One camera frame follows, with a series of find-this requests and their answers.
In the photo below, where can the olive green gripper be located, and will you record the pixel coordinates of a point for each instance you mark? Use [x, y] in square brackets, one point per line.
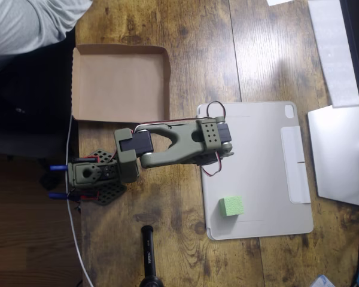
[209, 161]

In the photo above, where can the green foam cube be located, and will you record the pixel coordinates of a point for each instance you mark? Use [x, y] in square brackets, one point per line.
[231, 206]

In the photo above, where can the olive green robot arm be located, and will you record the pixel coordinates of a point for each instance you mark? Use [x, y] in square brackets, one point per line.
[179, 140]

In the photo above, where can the brown cardboard tray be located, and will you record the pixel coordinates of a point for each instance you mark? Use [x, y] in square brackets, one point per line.
[119, 86]

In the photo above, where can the tablet in grey folio case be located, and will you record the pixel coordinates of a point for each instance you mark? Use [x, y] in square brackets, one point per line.
[257, 185]

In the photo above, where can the silver monitor stand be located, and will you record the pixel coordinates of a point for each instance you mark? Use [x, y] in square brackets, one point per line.
[335, 155]

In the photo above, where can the light blue white box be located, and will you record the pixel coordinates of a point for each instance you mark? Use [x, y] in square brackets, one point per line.
[323, 282]

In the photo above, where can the white foam strip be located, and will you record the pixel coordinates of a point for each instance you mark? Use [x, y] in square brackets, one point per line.
[332, 53]

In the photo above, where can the white paper sheet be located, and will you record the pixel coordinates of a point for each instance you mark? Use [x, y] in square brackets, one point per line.
[276, 2]

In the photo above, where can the person's arm in grey sleeve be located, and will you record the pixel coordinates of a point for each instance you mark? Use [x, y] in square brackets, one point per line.
[18, 24]

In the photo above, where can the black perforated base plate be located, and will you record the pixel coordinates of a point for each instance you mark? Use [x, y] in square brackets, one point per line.
[110, 194]

